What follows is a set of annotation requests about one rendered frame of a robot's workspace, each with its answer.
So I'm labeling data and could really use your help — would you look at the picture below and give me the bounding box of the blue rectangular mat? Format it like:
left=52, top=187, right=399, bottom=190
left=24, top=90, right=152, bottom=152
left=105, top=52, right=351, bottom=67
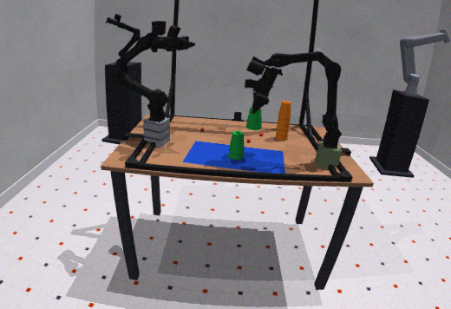
left=183, top=141, right=285, bottom=174

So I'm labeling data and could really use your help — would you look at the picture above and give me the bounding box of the green cup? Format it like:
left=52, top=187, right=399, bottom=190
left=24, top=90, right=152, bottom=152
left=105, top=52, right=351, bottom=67
left=246, top=108, right=262, bottom=130
left=228, top=151, right=244, bottom=160
left=229, top=131, right=244, bottom=154

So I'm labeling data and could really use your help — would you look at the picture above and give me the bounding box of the orange cup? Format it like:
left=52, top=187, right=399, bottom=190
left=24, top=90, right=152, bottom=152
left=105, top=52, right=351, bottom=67
left=276, top=128, right=288, bottom=135
left=278, top=118, right=290, bottom=125
left=277, top=123, right=289, bottom=130
left=278, top=101, right=291, bottom=119
left=275, top=134, right=287, bottom=141

